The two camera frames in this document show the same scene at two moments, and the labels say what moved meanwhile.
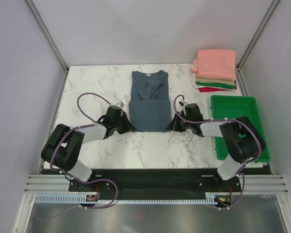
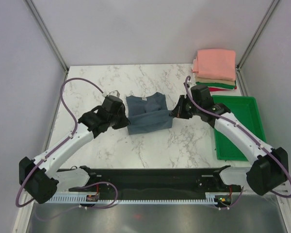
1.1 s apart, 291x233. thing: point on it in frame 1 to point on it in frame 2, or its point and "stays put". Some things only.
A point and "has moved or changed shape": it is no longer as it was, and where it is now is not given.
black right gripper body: [180, 125] to [186, 108]
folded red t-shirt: [209, 89] stays put
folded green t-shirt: [215, 84] stays put
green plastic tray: [231, 108] stays put
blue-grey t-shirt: [150, 105] has moved or changed shape
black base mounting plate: [154, 184] stays put
